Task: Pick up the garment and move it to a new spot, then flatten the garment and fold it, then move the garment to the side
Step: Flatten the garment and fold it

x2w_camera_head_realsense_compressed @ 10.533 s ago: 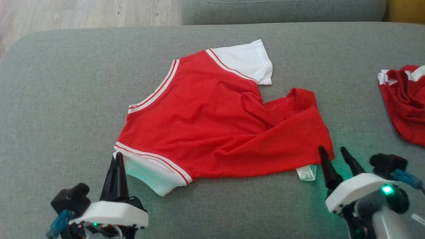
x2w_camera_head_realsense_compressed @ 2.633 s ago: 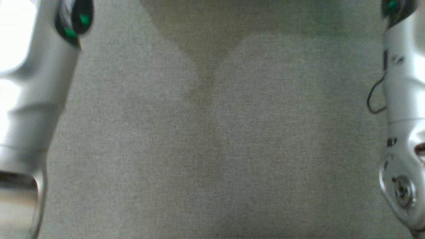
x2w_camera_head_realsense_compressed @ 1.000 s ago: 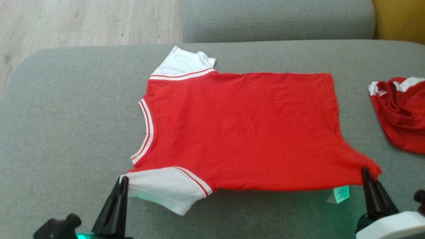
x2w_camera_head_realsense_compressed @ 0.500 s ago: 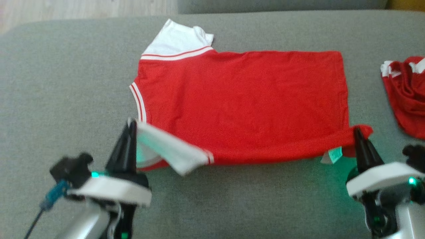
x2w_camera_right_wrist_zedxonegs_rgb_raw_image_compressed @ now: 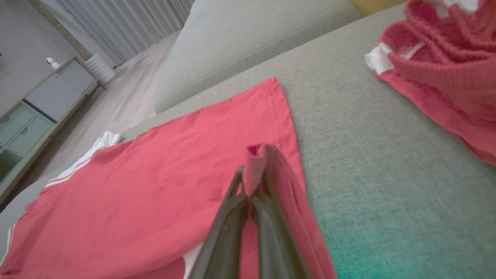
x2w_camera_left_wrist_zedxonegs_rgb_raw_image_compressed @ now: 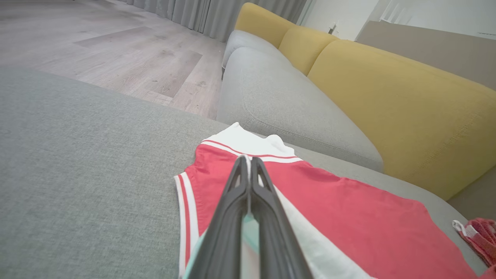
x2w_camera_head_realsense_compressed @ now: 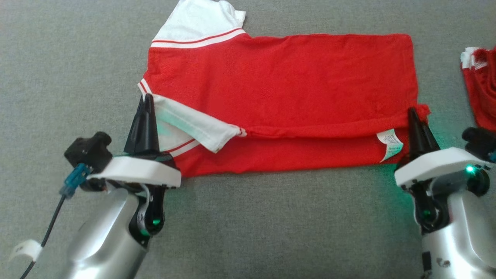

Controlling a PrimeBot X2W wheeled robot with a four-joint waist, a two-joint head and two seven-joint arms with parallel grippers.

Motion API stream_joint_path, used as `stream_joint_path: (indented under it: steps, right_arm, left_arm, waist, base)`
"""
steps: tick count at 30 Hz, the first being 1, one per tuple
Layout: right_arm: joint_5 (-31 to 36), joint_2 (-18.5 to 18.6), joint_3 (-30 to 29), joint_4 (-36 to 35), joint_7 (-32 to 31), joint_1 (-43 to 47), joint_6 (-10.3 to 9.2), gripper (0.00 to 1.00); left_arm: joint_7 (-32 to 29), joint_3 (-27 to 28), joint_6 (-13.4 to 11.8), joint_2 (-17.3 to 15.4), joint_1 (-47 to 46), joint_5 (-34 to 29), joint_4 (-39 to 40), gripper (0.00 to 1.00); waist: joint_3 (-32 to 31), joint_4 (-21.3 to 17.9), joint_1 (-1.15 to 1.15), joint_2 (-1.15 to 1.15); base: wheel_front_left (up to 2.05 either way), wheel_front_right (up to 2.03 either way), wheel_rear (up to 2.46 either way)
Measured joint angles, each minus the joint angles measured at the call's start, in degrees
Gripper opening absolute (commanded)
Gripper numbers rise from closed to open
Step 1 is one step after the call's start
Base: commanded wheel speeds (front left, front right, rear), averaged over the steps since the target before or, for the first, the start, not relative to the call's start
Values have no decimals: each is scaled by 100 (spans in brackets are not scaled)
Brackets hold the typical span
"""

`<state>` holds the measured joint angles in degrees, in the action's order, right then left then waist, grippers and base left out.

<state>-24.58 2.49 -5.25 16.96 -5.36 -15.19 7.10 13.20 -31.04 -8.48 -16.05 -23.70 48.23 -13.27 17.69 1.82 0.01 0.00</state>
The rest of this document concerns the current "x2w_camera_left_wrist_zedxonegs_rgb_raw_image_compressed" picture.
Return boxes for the brown flat panel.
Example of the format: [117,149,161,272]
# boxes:
[355,20,496,92]

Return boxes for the grey sofa base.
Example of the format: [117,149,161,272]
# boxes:
[448,167,496,221]

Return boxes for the large yellow sofa back cushion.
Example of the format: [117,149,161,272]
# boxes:
[307,39,496,201]

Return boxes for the small grey sofa seat cushion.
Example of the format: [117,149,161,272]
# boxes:
[222,30,291,72]

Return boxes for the grey curtain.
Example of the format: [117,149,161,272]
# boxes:
[116,0,310,42]

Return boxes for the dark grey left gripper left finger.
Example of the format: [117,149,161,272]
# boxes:
[186,155,250,279]

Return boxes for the small yellow sofa back cushion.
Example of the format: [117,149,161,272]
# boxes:
[234,2,298,49]

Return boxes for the red lettered basketball jersey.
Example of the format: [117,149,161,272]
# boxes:
[173,122,481,279]

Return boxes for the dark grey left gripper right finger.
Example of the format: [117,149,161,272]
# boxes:
[250,156,313,279]

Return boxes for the red mesh shorts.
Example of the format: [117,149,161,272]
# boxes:
[451,217,496,269]

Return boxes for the medium yellow sofa back cushion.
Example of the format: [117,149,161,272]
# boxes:
[278,26,341,76]

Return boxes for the large grey sofa seat cushion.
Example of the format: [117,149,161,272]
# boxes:
[0,64,489,279]

